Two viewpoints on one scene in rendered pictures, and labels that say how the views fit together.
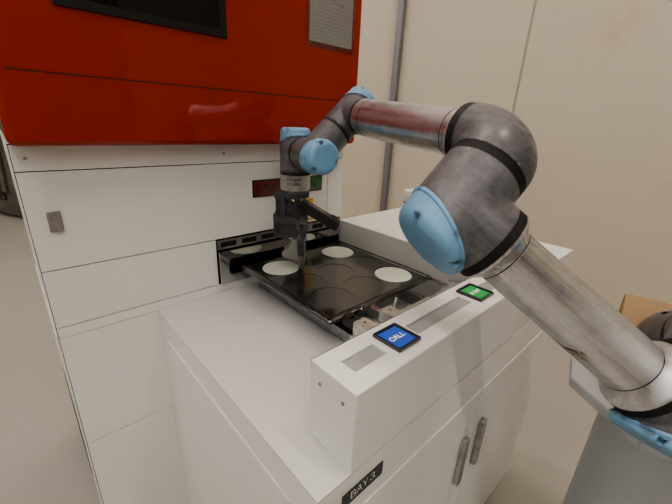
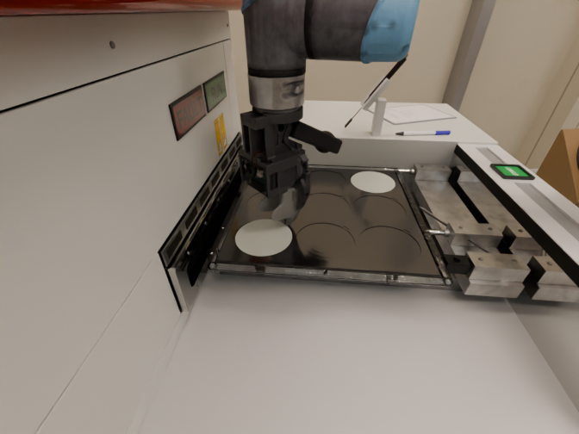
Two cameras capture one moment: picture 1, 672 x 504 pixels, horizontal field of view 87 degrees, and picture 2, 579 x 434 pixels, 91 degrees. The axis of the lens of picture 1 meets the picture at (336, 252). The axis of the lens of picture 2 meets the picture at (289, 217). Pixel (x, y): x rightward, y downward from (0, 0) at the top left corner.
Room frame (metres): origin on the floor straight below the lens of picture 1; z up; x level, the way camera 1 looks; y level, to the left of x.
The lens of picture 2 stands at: (0.57, 0.37, 1.22)
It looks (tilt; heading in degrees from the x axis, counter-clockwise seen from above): 36 degrees down; 319
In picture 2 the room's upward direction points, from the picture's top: straight up
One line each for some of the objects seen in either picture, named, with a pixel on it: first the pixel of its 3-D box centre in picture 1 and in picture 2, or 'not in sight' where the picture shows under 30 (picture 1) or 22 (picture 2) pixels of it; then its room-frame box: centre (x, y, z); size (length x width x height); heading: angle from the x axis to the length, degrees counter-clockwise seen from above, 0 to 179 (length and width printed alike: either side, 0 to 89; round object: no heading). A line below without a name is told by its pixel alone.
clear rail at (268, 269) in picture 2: (280, 290); (326, 274); (0.76, 0.13, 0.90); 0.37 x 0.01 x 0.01; 43
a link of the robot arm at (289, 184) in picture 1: (295, 183); (278, 91); (0.89, 0.11, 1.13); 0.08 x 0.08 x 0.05
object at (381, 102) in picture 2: not in sight; (373, 106); (0.97, -0.25, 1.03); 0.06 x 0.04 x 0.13; 43
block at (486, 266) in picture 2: (373, 333); (494, 266); (0.60, -0.08, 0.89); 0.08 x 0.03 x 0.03; 43
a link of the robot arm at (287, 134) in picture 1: (295, 151); (277, 21); (0.89, 0.11, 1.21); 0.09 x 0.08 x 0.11; 30
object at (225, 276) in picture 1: (286, 251); (221, 207); (1.03, 0.15, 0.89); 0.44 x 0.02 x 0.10; 133
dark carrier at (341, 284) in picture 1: (335, 271); (324, 207); (0.89, 0.00, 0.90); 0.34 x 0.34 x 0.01; 43
